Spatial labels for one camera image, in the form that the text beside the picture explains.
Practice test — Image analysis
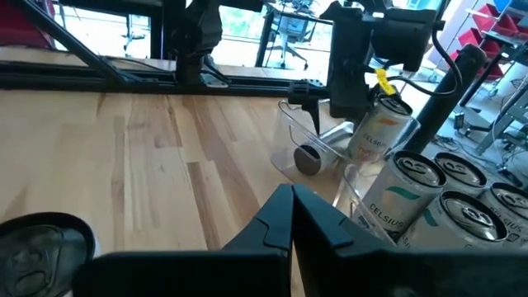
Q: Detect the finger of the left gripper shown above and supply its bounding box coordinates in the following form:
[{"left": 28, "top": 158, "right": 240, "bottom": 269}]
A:
[{"left": 287, "top": 78, "right": 330, "bottom": 136}]

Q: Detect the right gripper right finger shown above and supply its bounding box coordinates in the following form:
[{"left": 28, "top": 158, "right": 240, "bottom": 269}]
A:
[{"left": 289, "top": 183, "right": 528, "bottom": 297}]

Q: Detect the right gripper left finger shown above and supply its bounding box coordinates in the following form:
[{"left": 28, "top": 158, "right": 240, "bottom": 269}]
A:
[{"left": 73, "top": 183, "right": 295, "bottom": 297}]

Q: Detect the Celsius Tropical Vibe can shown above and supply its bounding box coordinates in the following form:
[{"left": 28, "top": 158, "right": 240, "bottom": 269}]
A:
[
  {"left": 292, "top": 120, "right": 356, "bottom": 177},
  {"left": 346, "top": 95, "right": 414, "bottom": 164},
  {"left": 0, "top": 211, "right": 97, "bottom": 297}
]

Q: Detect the Celsius Arctic Vibe can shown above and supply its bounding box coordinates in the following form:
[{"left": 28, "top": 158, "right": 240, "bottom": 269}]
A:
[
  {"left": 480, "top": 181, "right": 528, "bottom": 248},
  {"left": 361, "top": 150, "right": 448, "bottom": 243},
  {"left": 398, "top": 190, "right": 509, "bottom": 251},
  {"left": 432, "top": 151, "right": 489, "bottom": 198}
]

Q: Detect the clear plastic bin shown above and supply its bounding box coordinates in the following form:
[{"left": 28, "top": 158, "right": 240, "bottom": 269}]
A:
[
  {"left": 332, "top": 163, "right": 528, "bottom": 252},
  {"left": 270, "top": 97, "right": 422, "bottom": 185}
]

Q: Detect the grey office chair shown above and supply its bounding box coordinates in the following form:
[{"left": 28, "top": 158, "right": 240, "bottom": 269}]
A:
[{"left": 263, "top": 10, "right": 321, "bottom": 71}]

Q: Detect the black stand pole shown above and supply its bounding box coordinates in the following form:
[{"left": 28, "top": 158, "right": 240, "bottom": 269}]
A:
[{"left": 406, "top": 43, "right": 488, "bottom": 154}]

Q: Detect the red storage bin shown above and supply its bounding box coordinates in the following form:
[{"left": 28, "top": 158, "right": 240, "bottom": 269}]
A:
[
  {"left": 456, "top": 27, "right": 502, "bottom": 59},
  {"left": 472, "top": 2, "right": 520, "bottom": 37},
  {"left": 477, "top": 61, "right": 505, "bottom": 80}
]

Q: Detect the storage bin rack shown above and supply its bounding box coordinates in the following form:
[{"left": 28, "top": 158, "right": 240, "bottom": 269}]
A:
[{"left": 428, "top": 0, "right": 528, "bottom": 83}]

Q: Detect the grey metal desk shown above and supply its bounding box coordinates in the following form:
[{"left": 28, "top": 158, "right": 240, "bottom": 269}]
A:
[{"left": 474, "top": 78, "right": 528, "bottom": 156}]

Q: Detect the red furniture piece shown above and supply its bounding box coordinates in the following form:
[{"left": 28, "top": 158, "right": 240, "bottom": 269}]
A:
[{"left": 0, "top": 0, "right": 57, "bottom": 50}]

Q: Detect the yellow cable tag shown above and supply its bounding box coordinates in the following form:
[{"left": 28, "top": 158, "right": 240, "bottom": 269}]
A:
[{"left": 374, "top": 68, "right": 398, "bottom": 97}]

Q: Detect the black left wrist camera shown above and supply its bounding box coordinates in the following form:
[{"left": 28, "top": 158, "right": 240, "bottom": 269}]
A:
[{"left": 370, "top": 7, "right": 439, "bottom": 73}]

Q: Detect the black camera cable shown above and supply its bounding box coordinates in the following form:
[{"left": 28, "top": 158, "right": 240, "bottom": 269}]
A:
[{"left": 385, "top": 18, "right": 465, "bottom": 99}]

